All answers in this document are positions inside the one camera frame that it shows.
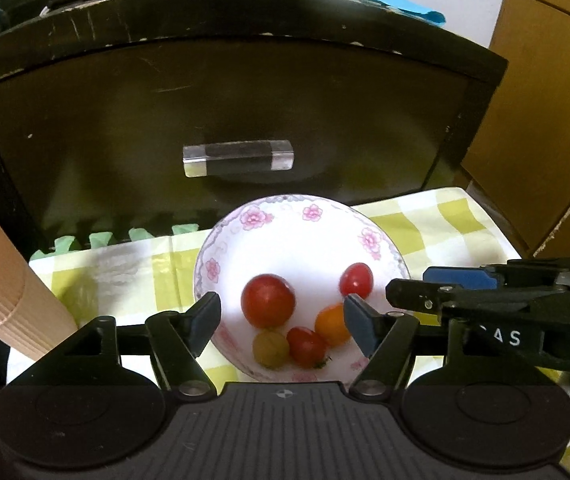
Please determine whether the small orange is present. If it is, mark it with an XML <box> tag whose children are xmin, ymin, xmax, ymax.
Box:
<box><xmin>314</xmin><ymin>304</ymin><xmax>351</xmax><ymax>348</ymax></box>

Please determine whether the red cherry tomato front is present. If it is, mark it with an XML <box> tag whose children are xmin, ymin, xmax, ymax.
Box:
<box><xmin>339</xmin><ymin>262</ymin><xmax>374</xmax><ymax>299</ymax></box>

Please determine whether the red cherry tomato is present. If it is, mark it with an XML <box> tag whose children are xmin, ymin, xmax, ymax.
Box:
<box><xmin>286</xmin><ymin>326</ymin><xmax>327</xmax><ymax>370</ymax></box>
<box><xmin>339</xmin><ymin>262</ymin><xmax>374</xmax><ymax>299</ymax></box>

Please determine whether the brown longan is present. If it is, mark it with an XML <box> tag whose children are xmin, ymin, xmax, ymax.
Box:
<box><xmin>253</xmin><ymin>330</ymin><xmax>289</xmax><ymax>370</ymax></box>

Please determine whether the large red tomato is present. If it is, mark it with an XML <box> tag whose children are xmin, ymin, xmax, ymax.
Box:
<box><xmin>241</xmin><ymin>274</ymin><xmax>296</xmax><ymax>328</ymax></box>

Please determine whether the green white checkered tablecloth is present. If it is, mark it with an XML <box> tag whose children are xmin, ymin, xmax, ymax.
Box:
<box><xmin>6</xmin><ymin>186</ymin><xmax>570</xmax><ymax>478</ymax></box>

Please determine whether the brown wooden door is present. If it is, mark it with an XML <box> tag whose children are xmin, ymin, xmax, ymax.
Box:
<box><xmin>464</xmin><ymin>0</ymin><xmax>570</xmax><ymax>258</ymax></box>

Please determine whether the white floral porcelain plate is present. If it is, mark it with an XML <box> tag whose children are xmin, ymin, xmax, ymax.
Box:
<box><xmin>193</xmin><ymin>195</ymin><xmax>410</xmax><ymax>385</ymax></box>

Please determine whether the pink ribbed cylinder container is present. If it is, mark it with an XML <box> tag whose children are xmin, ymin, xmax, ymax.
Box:
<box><xmin>0</xmin><ymin>228</ymin><xmax>77</xmax><ymax>360</ymax></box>

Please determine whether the dark wooden cabinet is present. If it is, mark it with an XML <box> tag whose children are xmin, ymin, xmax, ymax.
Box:
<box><xmin>0</xmin><ymin>0</ymin><xmax>507</xmax><ymax>257</ymax></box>

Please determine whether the clear acrylic drawer handle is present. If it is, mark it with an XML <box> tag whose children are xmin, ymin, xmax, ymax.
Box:
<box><xmin>182</xmin><ymin>140</ymin><xmax>295</xmax><ymax>178</ymax></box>

